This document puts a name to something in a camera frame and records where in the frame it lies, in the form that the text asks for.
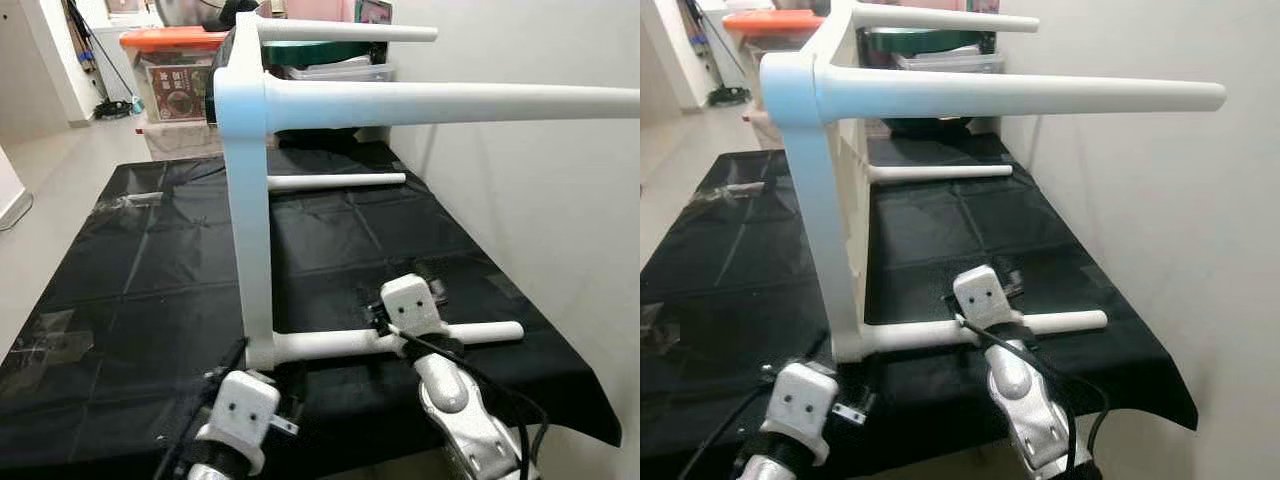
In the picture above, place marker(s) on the clear tape strip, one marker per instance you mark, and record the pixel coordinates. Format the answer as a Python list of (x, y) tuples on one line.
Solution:
[(140, 199), (740, 191)]

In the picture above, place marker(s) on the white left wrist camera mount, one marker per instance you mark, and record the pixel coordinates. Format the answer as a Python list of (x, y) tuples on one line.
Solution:
[(805, 405), (240, 410)]

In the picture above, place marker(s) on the beige cloth covered bench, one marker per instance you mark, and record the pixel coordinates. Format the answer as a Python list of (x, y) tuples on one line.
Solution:
[(185, 140), (768, 128)]

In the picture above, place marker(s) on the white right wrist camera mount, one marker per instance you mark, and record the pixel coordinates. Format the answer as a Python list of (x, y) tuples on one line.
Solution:
[(985, 295), (412, 305)]

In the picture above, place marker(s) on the clear tape cross patch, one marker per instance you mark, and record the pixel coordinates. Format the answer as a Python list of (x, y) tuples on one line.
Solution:
[(50, 338), (650, 328)]

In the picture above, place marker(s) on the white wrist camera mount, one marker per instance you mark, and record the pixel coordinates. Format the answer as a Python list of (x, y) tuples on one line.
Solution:
[(805, 405), (240, 410), (412, 305), (985, 295)]

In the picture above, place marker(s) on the black table cloth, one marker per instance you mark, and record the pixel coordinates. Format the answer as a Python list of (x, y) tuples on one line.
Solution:
[(720, 260), (120, 260)]

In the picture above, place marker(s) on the black round wok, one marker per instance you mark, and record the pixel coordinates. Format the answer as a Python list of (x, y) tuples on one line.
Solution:
[(940, 128), (330, 138)]

